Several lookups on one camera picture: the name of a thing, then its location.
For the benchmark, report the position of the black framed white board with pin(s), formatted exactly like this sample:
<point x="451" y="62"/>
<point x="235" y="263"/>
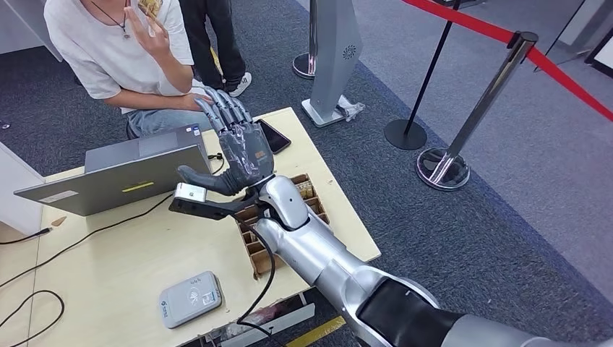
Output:
<point x="604" y="57"/>

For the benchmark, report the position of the person's left forearm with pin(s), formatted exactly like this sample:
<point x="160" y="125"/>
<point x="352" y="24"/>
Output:
<point x="175" y="72"/>

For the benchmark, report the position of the white cabinet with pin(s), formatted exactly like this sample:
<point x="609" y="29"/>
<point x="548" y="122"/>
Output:
<point x="19" y="201"/>

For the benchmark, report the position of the pink plastic wrapped bundle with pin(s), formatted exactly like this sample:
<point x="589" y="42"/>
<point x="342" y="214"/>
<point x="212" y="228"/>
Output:
<point x="261" y="316"/>

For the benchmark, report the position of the grey partition panel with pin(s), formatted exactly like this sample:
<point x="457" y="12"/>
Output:
<point x="582" y="28"/>

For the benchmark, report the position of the person's right hand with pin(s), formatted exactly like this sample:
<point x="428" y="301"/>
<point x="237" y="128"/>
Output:
<point x="194" y="102"/>

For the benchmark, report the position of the crumpled clear plastic bag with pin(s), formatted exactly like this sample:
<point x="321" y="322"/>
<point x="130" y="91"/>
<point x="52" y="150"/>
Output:
<point x="352" y="109"/>

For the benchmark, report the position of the chrome stanchion post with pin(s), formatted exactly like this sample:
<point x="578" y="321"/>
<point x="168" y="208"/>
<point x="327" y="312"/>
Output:
<point x="483" y="103"/>

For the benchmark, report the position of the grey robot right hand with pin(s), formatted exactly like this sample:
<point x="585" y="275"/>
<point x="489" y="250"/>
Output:
<point x="246" y="153"/>

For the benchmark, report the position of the patterned hotel room key card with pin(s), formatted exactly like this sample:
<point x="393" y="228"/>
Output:
<point x="305" y="190"/>

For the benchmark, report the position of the person's left hand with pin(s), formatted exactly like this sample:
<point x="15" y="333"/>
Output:
<point x="151" y="36"/>

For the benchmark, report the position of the person's right forearm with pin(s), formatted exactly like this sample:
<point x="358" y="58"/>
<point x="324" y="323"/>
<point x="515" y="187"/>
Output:
<point x="143" y="99"/>

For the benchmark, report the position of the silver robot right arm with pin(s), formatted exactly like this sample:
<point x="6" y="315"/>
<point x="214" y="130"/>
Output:
<point x="311" y="249"/>

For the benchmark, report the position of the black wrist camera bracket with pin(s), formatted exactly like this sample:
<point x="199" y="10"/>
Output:
<point x="201" y="209"/>

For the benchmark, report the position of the black smartphone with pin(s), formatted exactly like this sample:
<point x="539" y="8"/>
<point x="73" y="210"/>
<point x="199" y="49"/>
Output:
<point x="280" y="141"/>

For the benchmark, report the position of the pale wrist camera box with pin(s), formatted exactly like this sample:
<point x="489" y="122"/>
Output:
<point x="189" y="192"/>

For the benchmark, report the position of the red barrier belt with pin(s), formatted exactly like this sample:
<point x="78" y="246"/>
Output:
<point x="479" y="26"/>

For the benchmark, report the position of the standing person in dark trousers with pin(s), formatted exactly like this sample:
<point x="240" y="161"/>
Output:
<point x="210" y="43"/>

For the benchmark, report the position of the grey laptop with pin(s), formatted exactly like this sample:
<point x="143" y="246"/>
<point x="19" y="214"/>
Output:
<point x="110" y="184"/>

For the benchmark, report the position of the grey card reader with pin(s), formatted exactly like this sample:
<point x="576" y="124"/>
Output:
<point x="189" y="301"/>

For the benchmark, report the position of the white shelf rail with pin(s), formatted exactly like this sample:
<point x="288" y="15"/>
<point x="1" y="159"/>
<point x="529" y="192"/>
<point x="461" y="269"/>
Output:
<point x="297" y="316"/>

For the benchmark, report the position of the black stanchion post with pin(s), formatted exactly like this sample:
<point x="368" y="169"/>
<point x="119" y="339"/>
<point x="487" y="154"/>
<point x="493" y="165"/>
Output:
<point x="405" y="135"/>

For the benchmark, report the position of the grey kiosk stand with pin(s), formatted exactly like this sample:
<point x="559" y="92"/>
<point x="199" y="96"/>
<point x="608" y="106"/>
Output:
<point x="335" y="57"/>

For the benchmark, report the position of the small wood chip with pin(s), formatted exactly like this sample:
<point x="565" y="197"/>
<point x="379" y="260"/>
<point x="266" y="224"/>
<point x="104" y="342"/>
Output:
<point x="59" y="221"/>

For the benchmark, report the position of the chrome stanchion with round base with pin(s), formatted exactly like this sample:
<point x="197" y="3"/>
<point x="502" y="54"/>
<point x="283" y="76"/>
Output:
<point x="304" y="66"/>

